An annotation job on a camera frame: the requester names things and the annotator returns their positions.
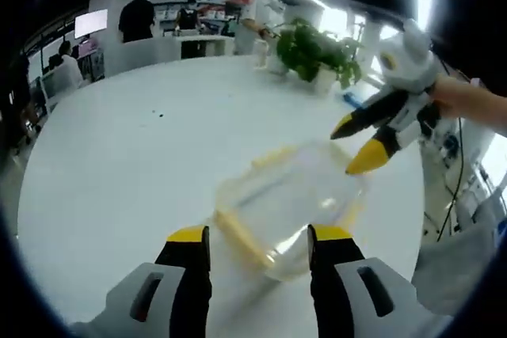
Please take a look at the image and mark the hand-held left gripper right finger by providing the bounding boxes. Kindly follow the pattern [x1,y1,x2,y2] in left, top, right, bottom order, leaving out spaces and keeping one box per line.
[307,223,452,338]

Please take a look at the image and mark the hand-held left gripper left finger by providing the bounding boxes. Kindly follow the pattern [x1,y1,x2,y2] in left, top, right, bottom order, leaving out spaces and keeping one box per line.
[73,225,213,338]

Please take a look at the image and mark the clear plastic container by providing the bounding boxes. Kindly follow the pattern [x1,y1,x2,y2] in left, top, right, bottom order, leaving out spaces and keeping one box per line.
[212,139,370,283]

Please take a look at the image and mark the person's right hand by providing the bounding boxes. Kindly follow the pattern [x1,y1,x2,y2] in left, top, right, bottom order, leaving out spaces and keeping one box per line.
[433,75,481,120]

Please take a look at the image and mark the green potted plant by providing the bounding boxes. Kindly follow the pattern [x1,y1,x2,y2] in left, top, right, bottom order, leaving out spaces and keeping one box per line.
[275,16,364,94]

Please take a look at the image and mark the person's grey clothing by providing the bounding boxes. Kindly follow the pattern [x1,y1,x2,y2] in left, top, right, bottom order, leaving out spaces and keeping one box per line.
[410,185,507,317]

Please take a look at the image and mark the small white bottle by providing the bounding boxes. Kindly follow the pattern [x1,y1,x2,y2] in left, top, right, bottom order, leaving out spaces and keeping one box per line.
[254,38,271,71]

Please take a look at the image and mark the white counter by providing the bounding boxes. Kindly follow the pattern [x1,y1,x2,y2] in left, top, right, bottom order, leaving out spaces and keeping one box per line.
[114,34,235,76]

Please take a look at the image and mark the bright monitor screen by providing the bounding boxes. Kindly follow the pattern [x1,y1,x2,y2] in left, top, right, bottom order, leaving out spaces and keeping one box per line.
[74,8,109,39]

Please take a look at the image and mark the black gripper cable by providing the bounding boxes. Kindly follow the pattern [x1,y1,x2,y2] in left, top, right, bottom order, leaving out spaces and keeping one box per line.
[435,55,465,243]

